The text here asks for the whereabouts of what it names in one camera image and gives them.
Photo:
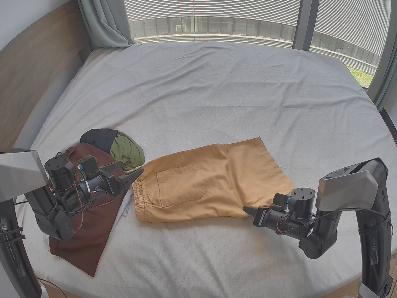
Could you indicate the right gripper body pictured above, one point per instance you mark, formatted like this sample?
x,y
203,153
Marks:
x,y
273,220

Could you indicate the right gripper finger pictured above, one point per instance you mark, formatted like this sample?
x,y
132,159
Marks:
x,y
251,213

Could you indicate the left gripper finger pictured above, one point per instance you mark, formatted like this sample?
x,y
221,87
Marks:
x,y
108,168
130,178

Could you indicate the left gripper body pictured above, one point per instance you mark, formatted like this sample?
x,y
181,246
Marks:
x,y
108,185

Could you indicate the tan trousers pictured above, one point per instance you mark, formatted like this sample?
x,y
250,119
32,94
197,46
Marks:
x,y
211,178

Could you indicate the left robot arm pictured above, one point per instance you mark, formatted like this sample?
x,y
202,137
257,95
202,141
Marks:
x,y
59,172

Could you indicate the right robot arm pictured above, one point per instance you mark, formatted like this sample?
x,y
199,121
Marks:
x,y
347,188

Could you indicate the bed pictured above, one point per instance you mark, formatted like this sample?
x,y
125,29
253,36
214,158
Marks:
x,y
217,88

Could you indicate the white garment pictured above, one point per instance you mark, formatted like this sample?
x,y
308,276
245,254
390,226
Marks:
x,y
126,202

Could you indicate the green garment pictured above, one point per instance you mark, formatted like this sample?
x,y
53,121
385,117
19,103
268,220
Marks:
x,y
127,151

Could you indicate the black garment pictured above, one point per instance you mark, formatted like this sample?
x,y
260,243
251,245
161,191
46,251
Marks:
x,y
96,140

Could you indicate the brown shorts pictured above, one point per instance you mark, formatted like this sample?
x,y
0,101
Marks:
x,y
86,244

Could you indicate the grey-green curtain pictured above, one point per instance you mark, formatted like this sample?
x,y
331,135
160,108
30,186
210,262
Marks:
x,y
391,73
99,17

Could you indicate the window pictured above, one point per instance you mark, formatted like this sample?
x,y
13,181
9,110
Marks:
x,y
217,5

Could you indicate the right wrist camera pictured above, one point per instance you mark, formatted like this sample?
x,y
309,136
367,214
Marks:
x,y
280,202

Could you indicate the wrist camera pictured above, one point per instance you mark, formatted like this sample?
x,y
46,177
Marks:
x,y
280,202
88,164

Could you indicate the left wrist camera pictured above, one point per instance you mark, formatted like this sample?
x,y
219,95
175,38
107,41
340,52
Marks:
x,y
88,164

